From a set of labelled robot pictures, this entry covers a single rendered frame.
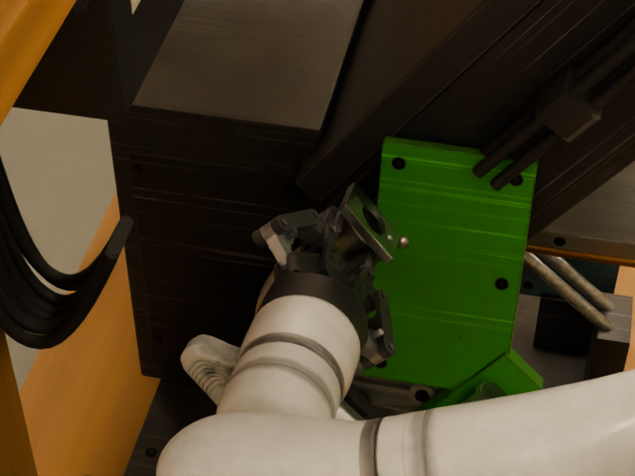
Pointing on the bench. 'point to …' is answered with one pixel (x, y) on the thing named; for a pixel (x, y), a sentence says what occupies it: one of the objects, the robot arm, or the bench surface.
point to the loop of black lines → (70, 320)
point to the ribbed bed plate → (391, 395)
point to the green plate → (450, 260)
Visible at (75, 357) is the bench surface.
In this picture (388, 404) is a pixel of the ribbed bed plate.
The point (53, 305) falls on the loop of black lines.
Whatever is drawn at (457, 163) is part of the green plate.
